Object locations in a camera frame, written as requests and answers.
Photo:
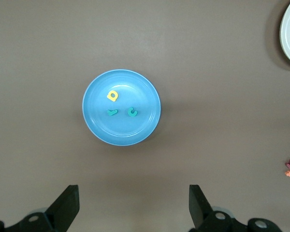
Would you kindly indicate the yellow foam letter d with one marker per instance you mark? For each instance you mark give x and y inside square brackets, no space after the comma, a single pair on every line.
[110,96]

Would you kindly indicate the blue plate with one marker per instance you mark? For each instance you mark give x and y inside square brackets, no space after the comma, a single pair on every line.
[125,128]

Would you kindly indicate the teal foam letter c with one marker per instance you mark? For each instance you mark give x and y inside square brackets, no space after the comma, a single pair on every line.
[130,112]

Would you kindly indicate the teal foam letter r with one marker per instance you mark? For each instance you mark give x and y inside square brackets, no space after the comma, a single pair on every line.
[110,112]

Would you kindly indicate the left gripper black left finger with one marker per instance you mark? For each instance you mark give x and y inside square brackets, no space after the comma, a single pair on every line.
[58,212]

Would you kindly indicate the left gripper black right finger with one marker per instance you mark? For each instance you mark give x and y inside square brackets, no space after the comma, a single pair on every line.
[207,217]

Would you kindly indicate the brown table cover sheet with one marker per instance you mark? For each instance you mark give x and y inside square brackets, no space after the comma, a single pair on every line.
[207,96]

